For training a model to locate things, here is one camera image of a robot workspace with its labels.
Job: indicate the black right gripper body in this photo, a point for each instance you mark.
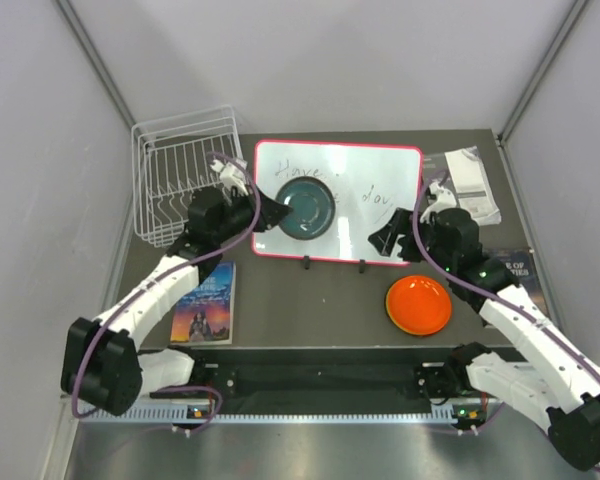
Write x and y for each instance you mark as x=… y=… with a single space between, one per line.
x=403 y=238

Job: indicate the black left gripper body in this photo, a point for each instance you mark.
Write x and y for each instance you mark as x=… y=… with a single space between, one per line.
x=258 y=213

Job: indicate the dark teal plate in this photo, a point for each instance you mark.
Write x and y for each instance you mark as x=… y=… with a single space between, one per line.
x=312 y=208

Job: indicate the orange plate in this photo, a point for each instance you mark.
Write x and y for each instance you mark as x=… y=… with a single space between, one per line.
x=421 y=283

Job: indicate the lime green plate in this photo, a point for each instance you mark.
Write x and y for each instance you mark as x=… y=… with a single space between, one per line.
x=418 y=313

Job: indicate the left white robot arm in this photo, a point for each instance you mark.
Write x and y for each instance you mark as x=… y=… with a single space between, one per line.
x=102 y=363

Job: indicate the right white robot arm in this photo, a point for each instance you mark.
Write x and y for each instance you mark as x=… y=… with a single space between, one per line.
x=560 y=393

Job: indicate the pink framed whiteboard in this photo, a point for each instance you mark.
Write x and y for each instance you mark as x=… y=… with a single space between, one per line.
x=367 y=181

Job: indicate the bagged white manual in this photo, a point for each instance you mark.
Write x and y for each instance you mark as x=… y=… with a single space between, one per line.
x=468 y=181

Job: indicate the Tale of Two Cities book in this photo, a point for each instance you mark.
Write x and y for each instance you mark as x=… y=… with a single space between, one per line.
x=521 y=262

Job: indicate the Jane Eyre book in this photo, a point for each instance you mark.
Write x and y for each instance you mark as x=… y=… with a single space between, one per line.
x=204 y=316

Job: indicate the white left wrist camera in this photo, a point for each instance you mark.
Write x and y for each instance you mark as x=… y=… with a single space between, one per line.
x=232 y=176

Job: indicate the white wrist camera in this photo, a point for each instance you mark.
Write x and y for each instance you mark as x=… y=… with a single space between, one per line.
x=232 y=176
x=443 y=198

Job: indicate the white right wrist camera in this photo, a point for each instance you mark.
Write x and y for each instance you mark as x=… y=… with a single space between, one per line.
x=443 y=198

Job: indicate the white wire dish rack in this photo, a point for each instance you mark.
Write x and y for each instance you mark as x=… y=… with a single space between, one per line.
x=170 y=163

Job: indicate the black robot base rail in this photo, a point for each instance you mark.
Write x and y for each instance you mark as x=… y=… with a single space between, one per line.
x=331 y=380

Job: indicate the grey slotted cable duct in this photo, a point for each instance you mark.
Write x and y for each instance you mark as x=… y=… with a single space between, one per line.
x=153 y=412

